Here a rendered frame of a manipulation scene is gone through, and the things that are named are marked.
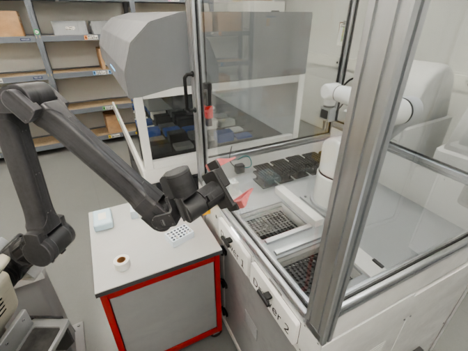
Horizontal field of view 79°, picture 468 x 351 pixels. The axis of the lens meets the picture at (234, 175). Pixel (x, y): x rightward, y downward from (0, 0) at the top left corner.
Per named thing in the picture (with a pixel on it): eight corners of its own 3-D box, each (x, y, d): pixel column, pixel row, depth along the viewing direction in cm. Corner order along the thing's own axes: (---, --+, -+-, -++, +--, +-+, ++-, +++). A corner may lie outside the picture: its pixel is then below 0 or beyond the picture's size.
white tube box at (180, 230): (173, 248, 140) (173, 242, 139) (165, 239, 146) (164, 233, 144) (194, 237, 148) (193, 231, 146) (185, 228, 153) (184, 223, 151)
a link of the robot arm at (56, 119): (35, 95, 66) (-6, 102, 56) (47, 78, 64) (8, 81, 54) (171, 217, 75) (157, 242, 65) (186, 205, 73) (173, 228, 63)
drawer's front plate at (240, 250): (246, 276, 118) (247, 258, 112) (219, 234, 140) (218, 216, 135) (250, 275, 119) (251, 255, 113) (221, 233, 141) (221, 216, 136)
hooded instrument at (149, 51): (160, 273, 223) (113, 10, 135) (126, 170, 367) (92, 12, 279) (287, 228, 269) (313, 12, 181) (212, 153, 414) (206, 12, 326)
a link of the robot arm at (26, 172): (1, 81, 65) (-43, 86, 56) (56, 80, 64) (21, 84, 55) (53, 243, 82) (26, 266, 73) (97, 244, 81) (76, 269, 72)
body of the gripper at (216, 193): (225, 205, 76) (205, 221, 72) (206, 173, 75) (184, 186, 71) (238, 203, 71) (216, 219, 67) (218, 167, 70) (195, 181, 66)
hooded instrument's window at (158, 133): (144, 170, 180) (131, 98, 158) (113, 102, 319) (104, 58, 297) (291, 139, 224) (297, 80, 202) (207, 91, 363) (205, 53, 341)
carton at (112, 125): (108, 134, 443) (104, 116, 429) (106, 127, 467) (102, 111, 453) (135, 129, 461) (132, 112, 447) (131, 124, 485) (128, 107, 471)
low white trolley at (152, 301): (128, 386, 155) (94, 294, 117) (115, 297, 203) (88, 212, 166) (225, 339, 177) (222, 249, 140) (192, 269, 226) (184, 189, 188)
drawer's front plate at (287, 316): (292, 345, 93) (296, 325, 88) (249, 281, 116) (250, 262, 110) (297, 343, 94) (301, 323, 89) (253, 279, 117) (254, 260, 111)
